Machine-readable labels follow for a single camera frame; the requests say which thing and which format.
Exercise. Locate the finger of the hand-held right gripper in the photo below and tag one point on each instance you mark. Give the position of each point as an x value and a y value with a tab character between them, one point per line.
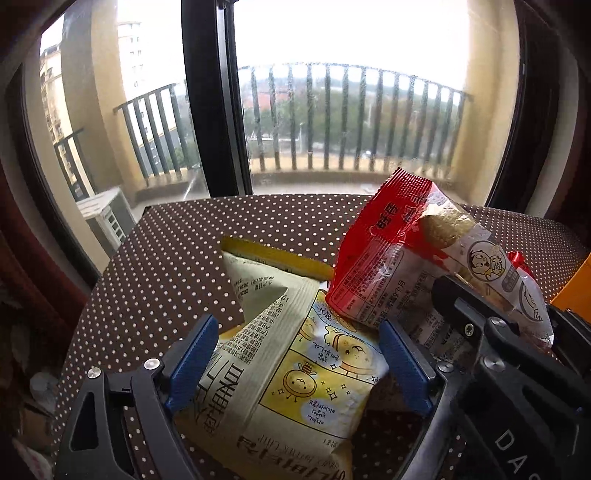
572	337
457	304

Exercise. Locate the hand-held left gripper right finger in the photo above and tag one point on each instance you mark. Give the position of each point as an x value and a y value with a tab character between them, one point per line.
406	364

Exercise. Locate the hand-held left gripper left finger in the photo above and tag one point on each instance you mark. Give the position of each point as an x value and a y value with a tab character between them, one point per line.
194	360

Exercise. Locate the orange cardboard box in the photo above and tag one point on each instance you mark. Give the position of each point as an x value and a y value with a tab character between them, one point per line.
575	295

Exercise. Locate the red and white snack bag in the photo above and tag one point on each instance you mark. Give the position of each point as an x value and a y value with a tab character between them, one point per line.
401	258

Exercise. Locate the yellow comic print snack bag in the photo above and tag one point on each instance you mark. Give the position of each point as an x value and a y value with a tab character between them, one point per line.
300	378

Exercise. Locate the brown polka dot tablecloth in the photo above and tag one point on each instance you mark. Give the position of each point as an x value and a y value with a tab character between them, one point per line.
184	240

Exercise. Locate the white outdoor AC unit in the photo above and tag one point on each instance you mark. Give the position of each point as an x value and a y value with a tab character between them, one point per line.
108	217

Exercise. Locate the dark red curtain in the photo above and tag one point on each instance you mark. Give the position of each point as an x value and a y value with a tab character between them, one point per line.
27	258

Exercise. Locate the black balcony railing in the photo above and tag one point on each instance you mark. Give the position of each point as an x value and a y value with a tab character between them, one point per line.
351	66

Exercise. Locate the black window frame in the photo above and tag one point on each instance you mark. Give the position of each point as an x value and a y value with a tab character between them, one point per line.
207	92

